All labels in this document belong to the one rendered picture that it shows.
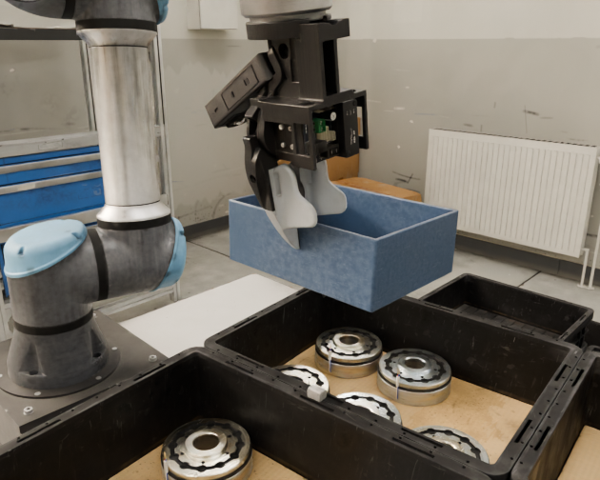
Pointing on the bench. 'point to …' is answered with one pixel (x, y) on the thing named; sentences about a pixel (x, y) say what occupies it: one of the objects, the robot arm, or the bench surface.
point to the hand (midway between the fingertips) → (294, 232)
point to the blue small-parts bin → (351, 247)
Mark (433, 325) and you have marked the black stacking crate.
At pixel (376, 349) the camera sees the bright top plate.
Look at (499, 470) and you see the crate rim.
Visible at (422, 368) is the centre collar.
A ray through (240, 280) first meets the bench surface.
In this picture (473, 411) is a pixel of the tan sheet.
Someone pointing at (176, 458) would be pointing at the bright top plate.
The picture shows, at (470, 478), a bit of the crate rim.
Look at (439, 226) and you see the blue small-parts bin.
